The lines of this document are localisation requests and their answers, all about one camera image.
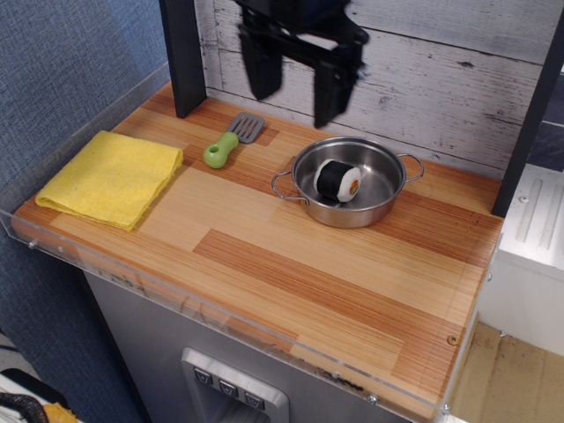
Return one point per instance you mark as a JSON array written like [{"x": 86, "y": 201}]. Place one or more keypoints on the black left vertical post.
[{"x": 179, "y": 22}]

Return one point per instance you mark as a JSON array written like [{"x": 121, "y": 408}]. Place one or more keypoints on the small steel pot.
[{"x": 384, "y": 175}]

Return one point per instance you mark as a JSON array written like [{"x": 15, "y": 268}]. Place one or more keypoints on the green handled grey spatula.
[{"x": 243, "y": 129}]

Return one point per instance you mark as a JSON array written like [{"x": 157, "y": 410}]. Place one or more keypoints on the black vertical post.
[
  {"x": 533, "y": 118},
  {"x": 179, "y": 22}
]

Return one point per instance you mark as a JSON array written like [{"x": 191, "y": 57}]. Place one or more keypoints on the toy sushi roll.
[{"x": 337, "y": 181}]

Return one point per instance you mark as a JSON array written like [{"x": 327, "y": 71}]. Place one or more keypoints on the yellow folded cloth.
[{"x": 112, "y": 180}]

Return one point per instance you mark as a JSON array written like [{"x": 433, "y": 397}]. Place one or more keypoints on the yellow black object bottom left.
[{"x": 28, "y": 409}]

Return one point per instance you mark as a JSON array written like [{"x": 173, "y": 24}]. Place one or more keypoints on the silver dispenser button panel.
[{"x": 233, "y": 390}]

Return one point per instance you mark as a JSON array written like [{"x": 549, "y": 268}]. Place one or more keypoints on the black right vertical post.
[{"x": 533, "y": 118}]

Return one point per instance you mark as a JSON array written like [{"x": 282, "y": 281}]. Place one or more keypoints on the grey toy fridge cabinet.
[{"x": 152, "y": 338}]

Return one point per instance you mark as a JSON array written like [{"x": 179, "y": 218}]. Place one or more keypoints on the white ribbed appliance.
[{"x": 523, "y": 292}]

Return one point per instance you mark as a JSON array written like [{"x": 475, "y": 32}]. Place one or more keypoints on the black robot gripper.
[{"x": 316, "y": 33}]

